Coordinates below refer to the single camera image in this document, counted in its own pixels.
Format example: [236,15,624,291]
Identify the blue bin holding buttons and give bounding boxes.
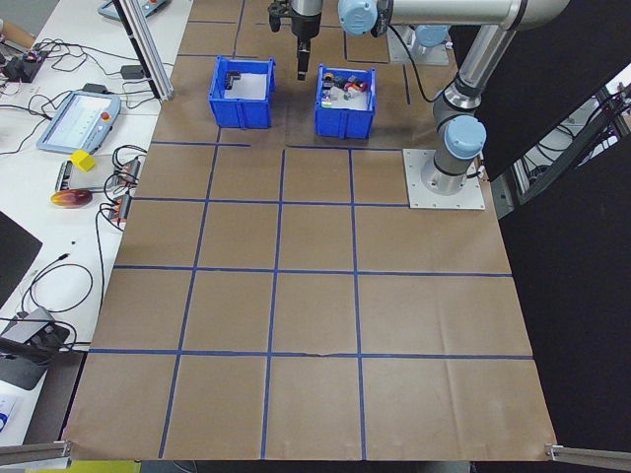
[314,62,379,140]

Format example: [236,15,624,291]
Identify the blue bin holding black parts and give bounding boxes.
[206,54,276,130]

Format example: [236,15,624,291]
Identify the small gray metal box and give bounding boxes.
[54,160,75,192]

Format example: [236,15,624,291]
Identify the black part in left bin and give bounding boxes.
[221,71,271,102]

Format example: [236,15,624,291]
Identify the assorted parts in bin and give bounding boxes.
[319,73,372,112]

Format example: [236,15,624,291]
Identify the gray blue teach pendant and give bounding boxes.
[97,0,170,21]
[36,90,122,154]

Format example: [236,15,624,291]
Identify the yellow cube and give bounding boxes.
[68,150,98,172]

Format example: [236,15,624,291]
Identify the red yellow fruit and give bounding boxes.
[50,189,94,209]

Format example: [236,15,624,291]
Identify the electronics circuit board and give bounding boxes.
[3,47,50,84]

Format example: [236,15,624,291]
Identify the black flat pad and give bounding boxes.
[0,210,44,309]

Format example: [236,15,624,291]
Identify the gray plastic base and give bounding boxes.
[0,352,50,393]

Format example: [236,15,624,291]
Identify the aluminium corner bar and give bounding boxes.
[0,439,75,469]
[544,441,631,464]

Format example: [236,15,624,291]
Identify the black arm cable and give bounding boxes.
[387,24,445,104]

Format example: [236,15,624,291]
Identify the aluminium extrusion post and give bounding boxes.
[111,0,175,103]

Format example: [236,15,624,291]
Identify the black orange cable connector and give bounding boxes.
[115,156,145,184]
[105,194,133,228]

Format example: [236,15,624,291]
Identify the metal frame bars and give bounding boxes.
[490,81,631,221]

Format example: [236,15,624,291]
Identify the black frame cover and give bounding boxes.
[446,0,631,473]

